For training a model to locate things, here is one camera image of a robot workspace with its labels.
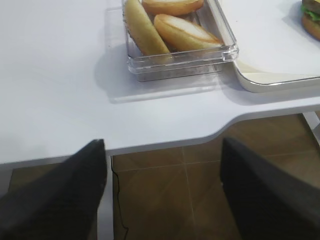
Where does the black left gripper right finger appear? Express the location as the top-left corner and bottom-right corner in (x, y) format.
(220, 137), (320, 240)

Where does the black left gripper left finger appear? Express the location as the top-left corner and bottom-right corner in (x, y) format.
(0, 139), (107, 240)

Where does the lettuce leaf on burger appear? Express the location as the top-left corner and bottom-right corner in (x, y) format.
(301, 0), (320, 22)

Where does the white table leg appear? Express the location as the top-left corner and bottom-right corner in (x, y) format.
(302, 111), (320, 145)

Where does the white rectangular tray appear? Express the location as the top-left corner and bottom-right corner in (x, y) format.
(214, 0), (320, 94)

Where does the white parchment paper sheet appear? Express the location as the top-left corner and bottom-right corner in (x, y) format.
(220, 0), (320, 77)

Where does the left standing bun half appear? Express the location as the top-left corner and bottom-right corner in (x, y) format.
(123, 0), (170, 56)

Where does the bottom bun on tray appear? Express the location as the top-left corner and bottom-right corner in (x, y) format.
(301, 14), (320, 41)

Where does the front bun half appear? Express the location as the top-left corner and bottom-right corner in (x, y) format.
(153, 14), (224, 52)

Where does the clear bun container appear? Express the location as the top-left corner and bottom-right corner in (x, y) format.
(124, 0), (239, 82)

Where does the upper bun half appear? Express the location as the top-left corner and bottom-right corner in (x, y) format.
(141, 0), (204, 16)

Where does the thin black cable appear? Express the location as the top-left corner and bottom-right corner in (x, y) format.
(109, 156), (130, 240)

